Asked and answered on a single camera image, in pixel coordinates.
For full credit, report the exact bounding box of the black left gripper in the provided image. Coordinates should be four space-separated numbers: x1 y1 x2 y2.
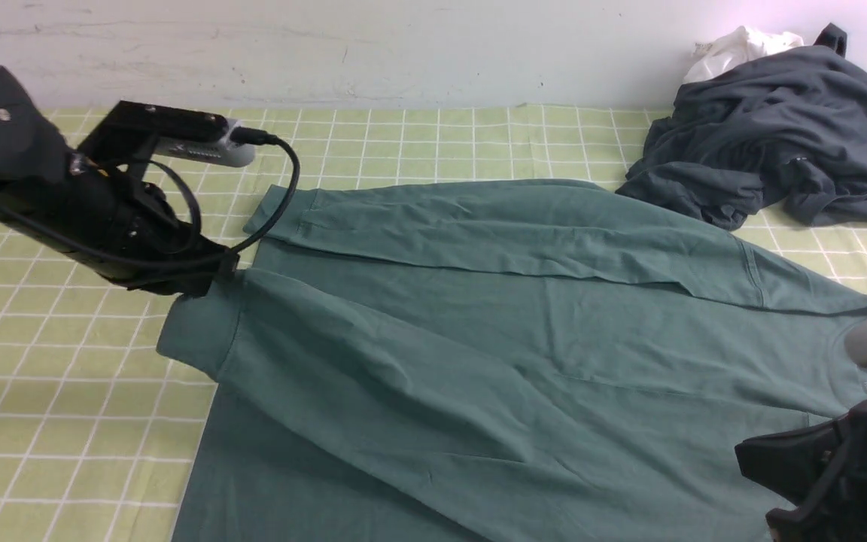
0 164 239 297

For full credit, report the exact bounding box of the dark grey crumpled garment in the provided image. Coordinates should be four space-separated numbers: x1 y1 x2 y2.
617 24 867 231

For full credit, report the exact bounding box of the green long-sleeve shirt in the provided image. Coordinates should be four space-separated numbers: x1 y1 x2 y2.
157 181 867 541

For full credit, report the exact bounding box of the black left camera cable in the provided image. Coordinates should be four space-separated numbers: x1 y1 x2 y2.
140 128 302 273

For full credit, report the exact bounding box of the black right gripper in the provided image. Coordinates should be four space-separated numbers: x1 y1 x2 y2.
734 400 867 541

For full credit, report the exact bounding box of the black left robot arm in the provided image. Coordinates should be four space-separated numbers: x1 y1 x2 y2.
0 66 245 297

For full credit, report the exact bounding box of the white crumpled garment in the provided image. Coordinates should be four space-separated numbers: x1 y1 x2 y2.
682 26 805 84

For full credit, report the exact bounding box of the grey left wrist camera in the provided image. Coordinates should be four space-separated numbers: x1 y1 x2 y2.
77 102 256 168

